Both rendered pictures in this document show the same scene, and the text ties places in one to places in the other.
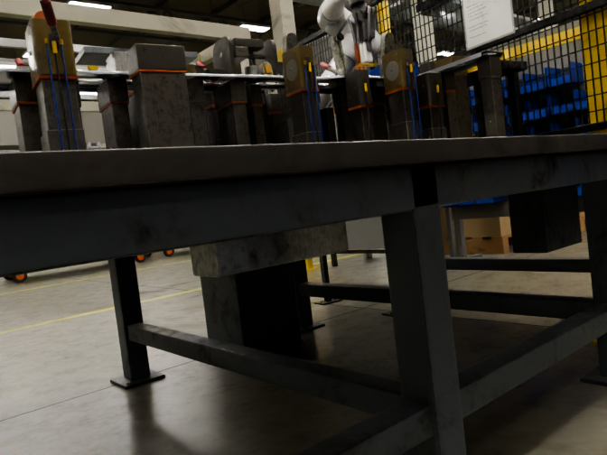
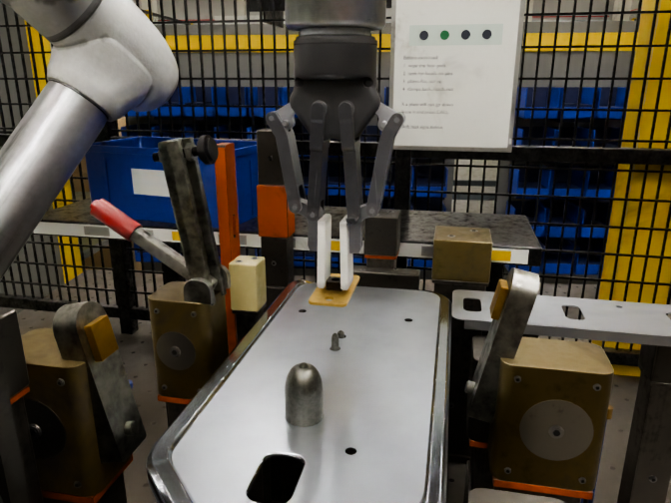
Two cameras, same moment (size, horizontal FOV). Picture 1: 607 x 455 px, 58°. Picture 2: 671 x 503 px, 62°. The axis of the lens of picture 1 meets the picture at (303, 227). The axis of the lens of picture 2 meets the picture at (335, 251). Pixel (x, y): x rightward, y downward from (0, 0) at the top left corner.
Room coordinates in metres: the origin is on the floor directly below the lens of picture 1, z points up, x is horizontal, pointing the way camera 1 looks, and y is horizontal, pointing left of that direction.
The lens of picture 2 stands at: (1.56, 0.09, 1.27)
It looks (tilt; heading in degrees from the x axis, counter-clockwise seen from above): 17 degrees down; 315
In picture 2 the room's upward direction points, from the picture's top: straight up
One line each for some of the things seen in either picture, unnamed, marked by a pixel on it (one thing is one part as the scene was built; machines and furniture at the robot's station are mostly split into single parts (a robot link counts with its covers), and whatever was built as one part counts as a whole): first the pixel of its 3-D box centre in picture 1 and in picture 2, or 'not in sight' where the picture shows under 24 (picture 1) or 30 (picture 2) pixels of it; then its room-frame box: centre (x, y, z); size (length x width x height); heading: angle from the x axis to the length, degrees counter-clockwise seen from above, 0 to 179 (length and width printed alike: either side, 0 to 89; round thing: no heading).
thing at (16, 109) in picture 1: (30, 141); not in sight; (1.34, 0.63, 0.84); 0.12 x 0.05 x 0.29; 33
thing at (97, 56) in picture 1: (137, 58); not in sight; (1.84, 0.48, 1.16); 0.37 x 0.14 x 0.02; 123
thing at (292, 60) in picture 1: (307, 111); not in sight; (1.55, -0.05, 0.87); 0.12 x 0.07 x 0.35; 33
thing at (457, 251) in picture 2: (455, 109); (454, 345); (1.97, -0.59, 0.88); 0.08 x 0.08 x 0.36; 33
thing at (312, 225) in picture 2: not in sight; (307, 224); (1.96, -0.27, 1.13); 0.03 x 0.01 x 0.05; 33
